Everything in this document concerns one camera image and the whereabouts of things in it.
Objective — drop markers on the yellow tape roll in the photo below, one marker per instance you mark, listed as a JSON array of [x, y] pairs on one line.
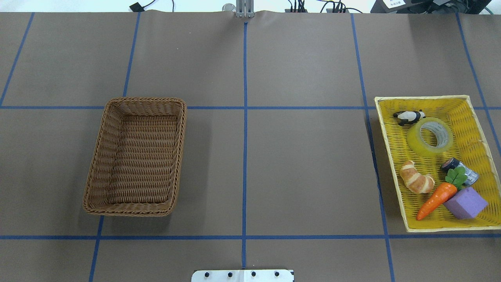
[[441, 131]]

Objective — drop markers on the brown wicker basket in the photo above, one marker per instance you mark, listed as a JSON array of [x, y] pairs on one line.
[[136, 165]]

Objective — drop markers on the yellow woven basket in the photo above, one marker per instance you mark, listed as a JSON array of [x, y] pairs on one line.
[[469, 146]]

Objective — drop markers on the panda figurine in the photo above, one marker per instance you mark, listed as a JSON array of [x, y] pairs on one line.
[[409, 117]]

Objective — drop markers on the toy croissant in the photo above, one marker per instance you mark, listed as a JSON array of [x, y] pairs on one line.
[[416, 182]]

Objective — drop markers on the black device on desk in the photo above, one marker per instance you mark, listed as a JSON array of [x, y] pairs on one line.
[[431, 7]]

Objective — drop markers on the toy carrot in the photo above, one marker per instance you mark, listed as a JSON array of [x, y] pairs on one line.
[[453, 182]]

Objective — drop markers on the small silver can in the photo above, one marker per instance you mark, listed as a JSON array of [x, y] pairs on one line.
[[471, 176]]

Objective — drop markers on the purple foam block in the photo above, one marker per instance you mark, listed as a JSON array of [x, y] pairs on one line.
[[466, 204]]

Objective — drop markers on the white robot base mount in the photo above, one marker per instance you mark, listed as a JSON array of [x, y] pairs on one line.
[[244, 275]]

